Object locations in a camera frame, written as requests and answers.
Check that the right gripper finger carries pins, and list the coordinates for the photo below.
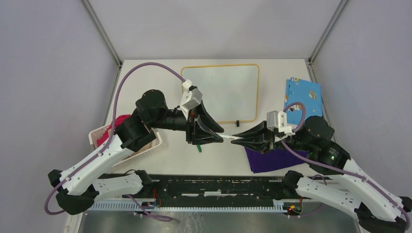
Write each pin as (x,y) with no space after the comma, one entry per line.
(257,130)
(259,143)

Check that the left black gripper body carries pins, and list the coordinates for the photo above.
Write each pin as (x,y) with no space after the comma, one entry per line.
(191,115)

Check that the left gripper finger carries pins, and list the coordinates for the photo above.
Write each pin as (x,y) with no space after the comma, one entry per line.
(207,119)
(206,135)

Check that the yellow framed whiteboard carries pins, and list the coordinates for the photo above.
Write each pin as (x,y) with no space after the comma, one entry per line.
(230,92)

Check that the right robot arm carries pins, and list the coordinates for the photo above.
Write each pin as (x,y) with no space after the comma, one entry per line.
(374,208)

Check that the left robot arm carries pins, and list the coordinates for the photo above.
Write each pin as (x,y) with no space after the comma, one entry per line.
(78,188)

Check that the purple cloth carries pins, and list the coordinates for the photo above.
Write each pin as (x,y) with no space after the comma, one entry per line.
(274,160)

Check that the white plastic basket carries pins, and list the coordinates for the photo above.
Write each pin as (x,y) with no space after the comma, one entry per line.
(152,148)

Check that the blue cartoon cloth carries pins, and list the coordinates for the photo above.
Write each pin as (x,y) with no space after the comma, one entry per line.
(305,92)

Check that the red cloth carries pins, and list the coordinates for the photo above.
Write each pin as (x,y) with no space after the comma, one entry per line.
(106,133)

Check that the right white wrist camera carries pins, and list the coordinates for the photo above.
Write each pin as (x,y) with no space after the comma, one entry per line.
(276,121)

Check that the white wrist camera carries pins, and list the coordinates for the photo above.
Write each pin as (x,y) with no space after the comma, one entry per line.
(191,98)
(276,121)

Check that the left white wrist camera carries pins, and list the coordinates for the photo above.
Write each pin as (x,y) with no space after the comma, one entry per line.
(191,98)

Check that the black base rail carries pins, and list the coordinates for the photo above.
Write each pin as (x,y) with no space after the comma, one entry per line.
(215,191)

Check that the white slotted cable duct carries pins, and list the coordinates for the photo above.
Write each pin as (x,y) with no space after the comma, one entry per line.
(129,205)

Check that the right aluminium frame post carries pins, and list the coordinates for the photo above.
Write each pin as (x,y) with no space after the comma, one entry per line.
(325,34)

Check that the aluminium frame post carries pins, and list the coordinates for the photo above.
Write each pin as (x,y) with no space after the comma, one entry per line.
(101,31)
(325,34)

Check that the left aluminium frame post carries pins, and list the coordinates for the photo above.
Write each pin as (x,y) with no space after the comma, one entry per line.
(101,31)

